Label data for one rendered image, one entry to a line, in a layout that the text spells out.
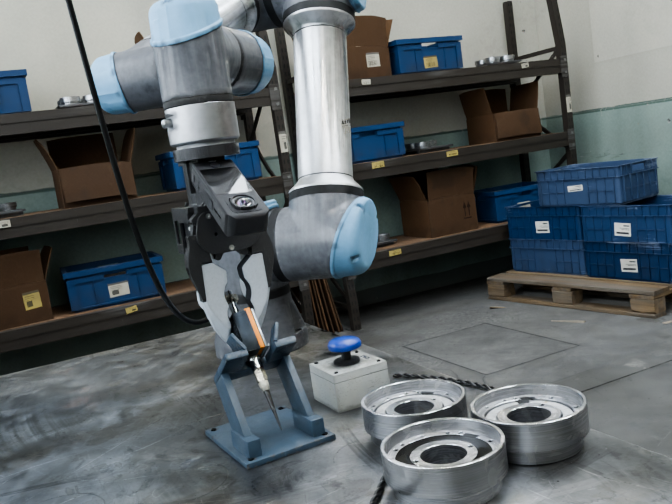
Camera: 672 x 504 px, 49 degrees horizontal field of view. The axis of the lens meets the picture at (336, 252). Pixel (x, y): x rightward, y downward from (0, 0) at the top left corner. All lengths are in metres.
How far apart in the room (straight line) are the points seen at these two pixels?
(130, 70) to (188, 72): 0.16
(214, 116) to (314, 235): 0.35
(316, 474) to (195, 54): 0.43
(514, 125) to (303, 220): 4.19
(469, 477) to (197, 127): 0.43
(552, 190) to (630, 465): 4.05
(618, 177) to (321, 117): 3.39
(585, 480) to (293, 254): 0.58
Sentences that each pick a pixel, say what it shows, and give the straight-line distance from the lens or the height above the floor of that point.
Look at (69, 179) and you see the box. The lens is 4.05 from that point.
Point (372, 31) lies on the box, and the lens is 4.72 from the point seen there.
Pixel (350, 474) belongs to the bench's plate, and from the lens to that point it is 0.71.
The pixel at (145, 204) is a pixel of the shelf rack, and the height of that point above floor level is 0.96.
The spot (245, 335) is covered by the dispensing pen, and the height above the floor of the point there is 0.92.
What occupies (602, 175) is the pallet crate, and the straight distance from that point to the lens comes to 4.46.
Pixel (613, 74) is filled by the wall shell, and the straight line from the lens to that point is 5.62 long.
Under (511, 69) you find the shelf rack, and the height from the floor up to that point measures 1.46.
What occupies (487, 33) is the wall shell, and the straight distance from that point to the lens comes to 5.87.
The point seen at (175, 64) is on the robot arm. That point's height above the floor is 1.20.
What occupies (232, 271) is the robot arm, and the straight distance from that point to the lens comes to 1.14.
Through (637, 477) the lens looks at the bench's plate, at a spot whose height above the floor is 0.80.
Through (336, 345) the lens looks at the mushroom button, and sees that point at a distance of 0.87.
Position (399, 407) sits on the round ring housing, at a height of 0.83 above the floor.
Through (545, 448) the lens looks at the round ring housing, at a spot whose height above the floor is 0.82.
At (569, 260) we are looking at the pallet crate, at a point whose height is 0.24.
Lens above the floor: 1.09
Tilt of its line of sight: 8 degrees down
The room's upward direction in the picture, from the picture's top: 8 degrees counter-clockwise
